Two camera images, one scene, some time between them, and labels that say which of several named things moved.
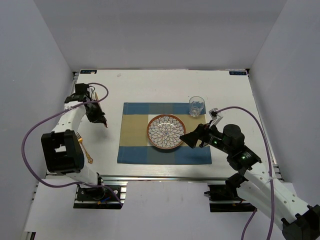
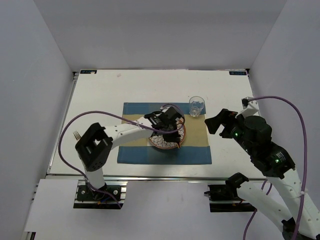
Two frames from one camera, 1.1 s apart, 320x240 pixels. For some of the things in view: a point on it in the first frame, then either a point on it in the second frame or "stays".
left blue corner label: (88, 71) stays
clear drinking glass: (196, 104) stays
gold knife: (97, 98) -> (181, 120)
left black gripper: (98, 118) -> (174, 137)
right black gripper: (191, 138) -> (225, 117)
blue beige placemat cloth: (134, 147) stays
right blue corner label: (238, 73) stays
